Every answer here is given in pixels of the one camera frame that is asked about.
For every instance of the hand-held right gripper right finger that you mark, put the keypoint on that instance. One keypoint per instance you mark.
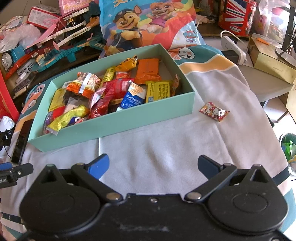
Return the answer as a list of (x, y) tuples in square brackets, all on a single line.
[(207, 165)]

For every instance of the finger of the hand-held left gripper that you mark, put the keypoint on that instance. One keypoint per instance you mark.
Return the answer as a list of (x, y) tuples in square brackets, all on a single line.
[(5, 166), (23, 171)]

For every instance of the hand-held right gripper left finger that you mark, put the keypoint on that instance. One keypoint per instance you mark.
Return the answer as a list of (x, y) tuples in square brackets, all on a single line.
[(99, 165)]

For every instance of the mint green cardboard box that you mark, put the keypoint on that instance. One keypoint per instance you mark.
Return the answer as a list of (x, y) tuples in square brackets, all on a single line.
[(115, 129)]

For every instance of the patterned red candy packet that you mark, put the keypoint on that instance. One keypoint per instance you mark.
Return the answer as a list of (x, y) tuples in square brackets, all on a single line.
[(214, 111)]

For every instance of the yellow green candy packet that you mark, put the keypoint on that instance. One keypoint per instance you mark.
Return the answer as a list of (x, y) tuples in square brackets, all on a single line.
[(69, 117)]

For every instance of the red square snack packet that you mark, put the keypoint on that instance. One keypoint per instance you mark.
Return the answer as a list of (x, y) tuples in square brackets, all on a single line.
[(56, 113)]

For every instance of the maroon foil candy packet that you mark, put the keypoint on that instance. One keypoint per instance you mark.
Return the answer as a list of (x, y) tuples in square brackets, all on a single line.
[(96, 98)]

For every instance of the dark jerky packet white label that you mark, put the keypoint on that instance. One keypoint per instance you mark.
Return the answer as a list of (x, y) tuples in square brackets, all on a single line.
[(71, 102)]

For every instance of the red foil snack packet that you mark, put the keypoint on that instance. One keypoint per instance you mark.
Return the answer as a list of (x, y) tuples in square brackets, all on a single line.
[(111, 92)]

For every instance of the blue white snack packet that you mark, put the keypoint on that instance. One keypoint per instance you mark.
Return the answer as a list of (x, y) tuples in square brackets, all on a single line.
[(133, 97)]

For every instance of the yellow square snack packet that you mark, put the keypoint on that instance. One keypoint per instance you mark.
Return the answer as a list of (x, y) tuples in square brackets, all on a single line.
[(56, 98)]

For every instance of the orange noodle snack bag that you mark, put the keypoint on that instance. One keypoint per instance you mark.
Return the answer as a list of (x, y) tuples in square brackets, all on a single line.
[(84, 84)]

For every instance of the small yellow snack packet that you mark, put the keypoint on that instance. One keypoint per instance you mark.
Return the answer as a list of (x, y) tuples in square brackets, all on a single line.
[(159, 91)]

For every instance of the long yellow snack packet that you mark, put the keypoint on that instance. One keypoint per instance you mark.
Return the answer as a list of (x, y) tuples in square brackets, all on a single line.
[(108, 76)]

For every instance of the red orange snack packet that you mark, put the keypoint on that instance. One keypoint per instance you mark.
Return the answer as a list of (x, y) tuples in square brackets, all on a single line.
[(122, 75)]

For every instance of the orange yellow twisted packet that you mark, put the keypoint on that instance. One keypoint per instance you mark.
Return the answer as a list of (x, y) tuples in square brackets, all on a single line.
[(127, 63)]

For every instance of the orange biscuit packet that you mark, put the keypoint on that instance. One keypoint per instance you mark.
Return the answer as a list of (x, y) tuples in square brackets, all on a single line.
[(148, 70)]

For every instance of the black smartphone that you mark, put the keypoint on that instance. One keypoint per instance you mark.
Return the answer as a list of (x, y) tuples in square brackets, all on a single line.
[(22, 141)]

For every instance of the white black cow balloon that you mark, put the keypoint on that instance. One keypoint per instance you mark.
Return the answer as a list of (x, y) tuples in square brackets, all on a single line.
[(5, 126)]

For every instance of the red cardboard box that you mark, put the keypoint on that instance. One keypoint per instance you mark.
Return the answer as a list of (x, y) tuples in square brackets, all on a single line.
[(8, 97)]

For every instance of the bin with colourful wrappers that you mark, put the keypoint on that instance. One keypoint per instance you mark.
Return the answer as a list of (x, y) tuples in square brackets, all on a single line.
[(289, 150)]

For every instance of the blue toy train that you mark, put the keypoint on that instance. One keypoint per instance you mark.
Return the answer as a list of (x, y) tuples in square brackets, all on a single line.
[(12, 58)]

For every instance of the teal toy track set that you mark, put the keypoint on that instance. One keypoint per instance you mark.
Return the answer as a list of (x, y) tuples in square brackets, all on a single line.
[(69, 48)]

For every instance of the white power strip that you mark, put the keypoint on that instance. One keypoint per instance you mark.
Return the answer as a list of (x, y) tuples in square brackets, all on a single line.
[(233, 46)]

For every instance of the khaki gift box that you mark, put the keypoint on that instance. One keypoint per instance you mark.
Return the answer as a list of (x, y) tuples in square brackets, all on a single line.
[(270, 60)]

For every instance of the crumpled clear plastic bag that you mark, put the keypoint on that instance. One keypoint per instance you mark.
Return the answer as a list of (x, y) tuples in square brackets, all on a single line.
[(20, 37)]

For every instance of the cartoon puppy printed bag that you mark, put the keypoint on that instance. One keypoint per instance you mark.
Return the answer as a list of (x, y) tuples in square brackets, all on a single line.
[(148, 25)]

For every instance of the red flag print tin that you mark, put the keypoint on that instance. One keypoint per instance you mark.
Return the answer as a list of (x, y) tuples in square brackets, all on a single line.
[(237, 16)]

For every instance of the white red toy box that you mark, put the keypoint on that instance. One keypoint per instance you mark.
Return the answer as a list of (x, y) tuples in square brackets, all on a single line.
[(42, 16)]

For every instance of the black stand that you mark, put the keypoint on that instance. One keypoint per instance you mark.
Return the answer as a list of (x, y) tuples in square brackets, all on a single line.
[(289, 30)]

